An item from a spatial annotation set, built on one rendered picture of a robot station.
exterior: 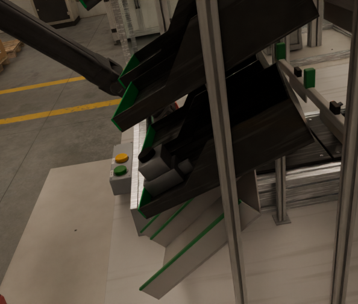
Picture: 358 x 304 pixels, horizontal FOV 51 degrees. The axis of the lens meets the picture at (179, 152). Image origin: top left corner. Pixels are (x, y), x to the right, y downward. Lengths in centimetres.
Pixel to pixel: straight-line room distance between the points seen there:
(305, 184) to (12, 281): 81
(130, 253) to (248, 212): 51
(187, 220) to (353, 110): 40
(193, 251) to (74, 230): 59
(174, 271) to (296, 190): 48
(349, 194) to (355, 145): 8
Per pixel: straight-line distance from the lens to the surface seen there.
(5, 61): 689
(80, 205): 124
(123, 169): 113
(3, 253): 265
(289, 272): 93
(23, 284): 109
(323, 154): 110
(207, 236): 61
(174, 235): 80
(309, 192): 106
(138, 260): 100
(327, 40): 234
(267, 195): 102
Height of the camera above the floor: 158
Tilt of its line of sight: 32 degrees down
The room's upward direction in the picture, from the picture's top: 11 degrees counter-clockwise
